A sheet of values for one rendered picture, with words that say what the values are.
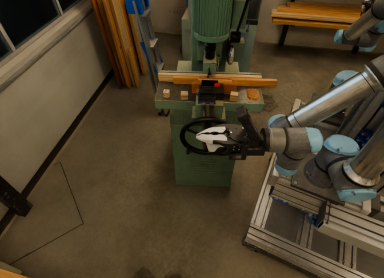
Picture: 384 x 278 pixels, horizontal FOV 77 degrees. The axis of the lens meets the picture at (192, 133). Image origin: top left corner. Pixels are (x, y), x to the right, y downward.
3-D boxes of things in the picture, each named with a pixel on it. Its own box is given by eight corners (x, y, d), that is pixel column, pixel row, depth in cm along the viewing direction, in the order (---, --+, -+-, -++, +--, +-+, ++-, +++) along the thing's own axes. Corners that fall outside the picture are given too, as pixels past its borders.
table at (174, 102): (152, 120, 131) (151, 112, 127) (160, 86, 151) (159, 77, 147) (265, 124, 129) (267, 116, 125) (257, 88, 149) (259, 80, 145)
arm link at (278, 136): (288, 139, 67) (280, 120, 73) (271, 139, 67) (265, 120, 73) (281, 157, 72) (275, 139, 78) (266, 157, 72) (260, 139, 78)
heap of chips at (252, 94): (247, 100, 133) (248, 97, 132) (246, 88, 140) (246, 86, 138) (260, 100, 133) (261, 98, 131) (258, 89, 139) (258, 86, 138)
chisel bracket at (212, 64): (202, 76, 133) (203, 62, 127) (203, 62, 143) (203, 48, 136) (216, 76, 133) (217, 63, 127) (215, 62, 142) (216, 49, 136)
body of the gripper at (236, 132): (226, 160, 73) (266, 161, 73) (228, 139, 68) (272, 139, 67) (224, 143, 79) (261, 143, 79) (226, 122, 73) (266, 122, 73)
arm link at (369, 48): (350, 44, 142) (359, 26, 133) (371, 46, 140) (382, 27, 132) (353, 51, 136) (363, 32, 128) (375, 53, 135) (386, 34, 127)
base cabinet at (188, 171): (175, 185, 199) (169, 125, 147) (180, 132, 238) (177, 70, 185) (230, 187, 198) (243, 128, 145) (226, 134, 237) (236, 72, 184)
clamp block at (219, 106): (194, 118, 128) (194, 104, 121) (195, 100, 137) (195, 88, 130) (222, 118, 128) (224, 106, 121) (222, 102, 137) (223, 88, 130)
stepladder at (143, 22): (154, 116, 256) (117, -7, 170) (161, 100, 272) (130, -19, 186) (169, 116, 252) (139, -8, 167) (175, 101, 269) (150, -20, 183)
